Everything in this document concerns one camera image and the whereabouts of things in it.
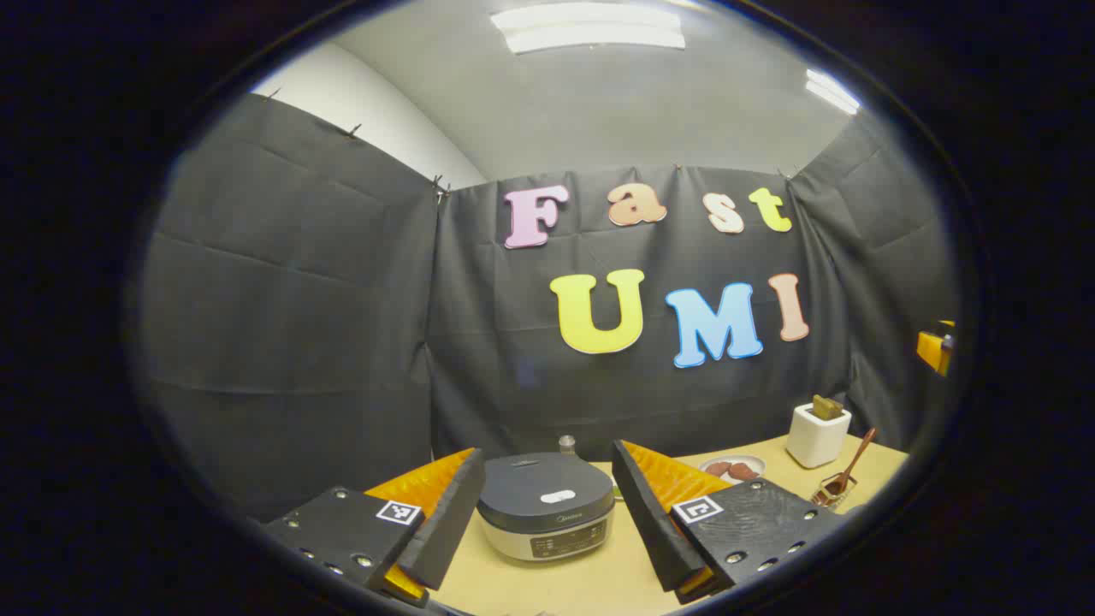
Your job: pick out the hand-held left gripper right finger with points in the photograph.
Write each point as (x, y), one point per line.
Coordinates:
(654, 530)

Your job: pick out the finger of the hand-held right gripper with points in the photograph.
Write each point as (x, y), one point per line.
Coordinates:
(937, 346)

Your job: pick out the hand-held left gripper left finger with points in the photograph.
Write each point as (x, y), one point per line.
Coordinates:
(445, 530)

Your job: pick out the dark grey rice cooker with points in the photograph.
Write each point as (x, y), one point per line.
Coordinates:
(543, 505)

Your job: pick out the brown wooden spoon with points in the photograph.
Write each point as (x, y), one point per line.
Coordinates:
(855, 462)

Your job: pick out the red-brown meat piece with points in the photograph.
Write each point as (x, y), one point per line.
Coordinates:
(742, 471)
(719, 468)

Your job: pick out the white round plate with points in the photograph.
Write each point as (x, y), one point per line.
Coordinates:
(753, 464)

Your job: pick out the brown toast slice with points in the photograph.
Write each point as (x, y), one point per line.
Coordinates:
(827, 407)

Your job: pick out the white toaster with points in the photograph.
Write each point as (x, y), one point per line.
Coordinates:
(815, 441)

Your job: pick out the black backdrop cloth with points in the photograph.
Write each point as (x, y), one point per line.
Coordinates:
(325, 299)

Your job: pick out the small ceiling light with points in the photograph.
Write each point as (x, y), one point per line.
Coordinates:
(831, 91)

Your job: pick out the long ceiling light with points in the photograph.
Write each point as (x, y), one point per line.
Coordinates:
(590, 26)

